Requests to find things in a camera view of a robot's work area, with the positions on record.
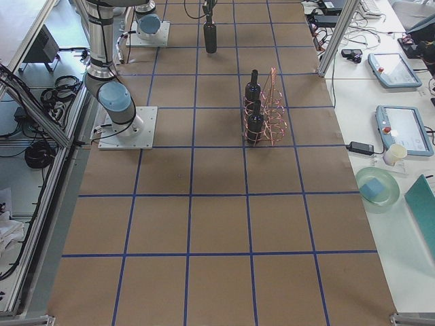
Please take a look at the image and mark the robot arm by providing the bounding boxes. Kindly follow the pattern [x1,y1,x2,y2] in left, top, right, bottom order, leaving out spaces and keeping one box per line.
[84,1,145,140]
[134,1,217,42]

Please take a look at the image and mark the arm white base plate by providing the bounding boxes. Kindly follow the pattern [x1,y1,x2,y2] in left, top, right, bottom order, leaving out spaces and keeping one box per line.
[126,21,170,48]
[94,107,158,150]

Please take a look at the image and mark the coiled black cables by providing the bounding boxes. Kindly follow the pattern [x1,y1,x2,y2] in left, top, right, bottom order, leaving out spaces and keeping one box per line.
[24,140,52,169]

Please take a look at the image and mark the dark bottle in rack middle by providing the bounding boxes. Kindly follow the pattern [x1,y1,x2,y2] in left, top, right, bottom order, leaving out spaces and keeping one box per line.
[247,100,264,144]

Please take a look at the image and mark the teach pendant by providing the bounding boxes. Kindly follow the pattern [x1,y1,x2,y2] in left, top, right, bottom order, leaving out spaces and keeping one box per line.
[367,53,422,88]
[375,105,434,157]

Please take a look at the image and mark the white paper cup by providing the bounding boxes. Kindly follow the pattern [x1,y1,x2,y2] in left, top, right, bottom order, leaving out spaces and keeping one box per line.
[383,143,408,166]

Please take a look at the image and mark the teal notebook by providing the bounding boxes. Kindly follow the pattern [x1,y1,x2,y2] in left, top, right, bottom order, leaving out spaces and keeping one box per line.
[404,175,434,257]

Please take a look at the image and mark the crumpled white cloth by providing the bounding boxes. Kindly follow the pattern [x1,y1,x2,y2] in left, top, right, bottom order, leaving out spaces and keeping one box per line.
[0,187,25,259]

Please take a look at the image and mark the upper teach pendant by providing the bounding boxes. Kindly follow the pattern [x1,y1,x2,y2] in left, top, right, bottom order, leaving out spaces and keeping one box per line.
[367,53,422,88]

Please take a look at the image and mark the copper wire wine rack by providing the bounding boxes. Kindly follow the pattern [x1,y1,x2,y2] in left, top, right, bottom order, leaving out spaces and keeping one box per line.
[243,67,288,145]

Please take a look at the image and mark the lower teach pendant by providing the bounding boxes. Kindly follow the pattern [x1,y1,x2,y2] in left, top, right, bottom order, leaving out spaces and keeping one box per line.
[375,105,434,157]

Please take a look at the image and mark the black electronics box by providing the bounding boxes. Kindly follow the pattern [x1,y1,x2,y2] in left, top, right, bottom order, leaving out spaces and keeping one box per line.
[18,24,60,73]

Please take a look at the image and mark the black power brick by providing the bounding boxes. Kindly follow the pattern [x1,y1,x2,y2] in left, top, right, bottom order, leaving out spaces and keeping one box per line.
[346,141,375,156]

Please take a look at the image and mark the dark wine bottle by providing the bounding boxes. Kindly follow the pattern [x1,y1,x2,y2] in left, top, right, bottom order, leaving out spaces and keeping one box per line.
[203,16,217,54]

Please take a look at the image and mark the green glass plate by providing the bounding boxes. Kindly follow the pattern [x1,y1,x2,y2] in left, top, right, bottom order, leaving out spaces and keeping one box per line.
[355,167,400,207]

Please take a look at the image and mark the blue foam cube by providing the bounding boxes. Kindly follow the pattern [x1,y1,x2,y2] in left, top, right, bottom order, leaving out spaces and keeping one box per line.
[359,178,385,200]

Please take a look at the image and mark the dark bottle in rack end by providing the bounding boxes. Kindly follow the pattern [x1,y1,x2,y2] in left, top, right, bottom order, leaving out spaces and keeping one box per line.
[245,69,261,103]

